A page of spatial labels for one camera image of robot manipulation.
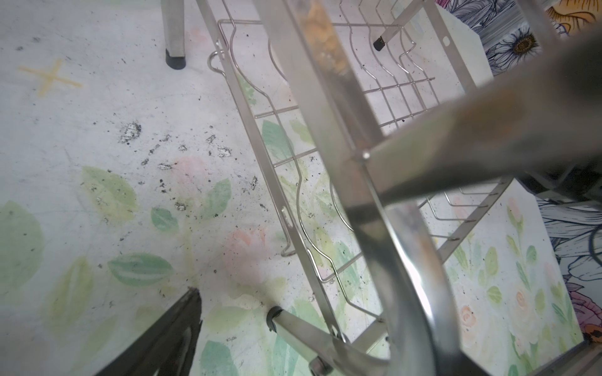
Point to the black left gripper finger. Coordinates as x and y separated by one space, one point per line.
168 346

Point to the chrome wire dish rack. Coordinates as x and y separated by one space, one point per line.
546 113

